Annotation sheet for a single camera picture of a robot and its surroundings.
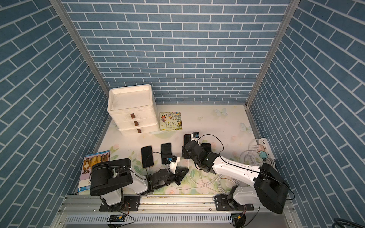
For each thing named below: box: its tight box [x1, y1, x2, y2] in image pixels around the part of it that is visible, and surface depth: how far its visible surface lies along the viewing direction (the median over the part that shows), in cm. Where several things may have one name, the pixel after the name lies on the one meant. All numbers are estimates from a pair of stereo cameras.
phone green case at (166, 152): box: [160, 142, 173, 165], surface depth 95 cm
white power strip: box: [257, 137, 275, 160], surface depth 96 cm
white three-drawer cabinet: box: [107, 84, 159, 136], surface depth 93 cm
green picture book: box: [159, 111, 183, 132], surface depth 111 cm
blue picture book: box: [77, 149, 111, 193], surface depth 88 cm
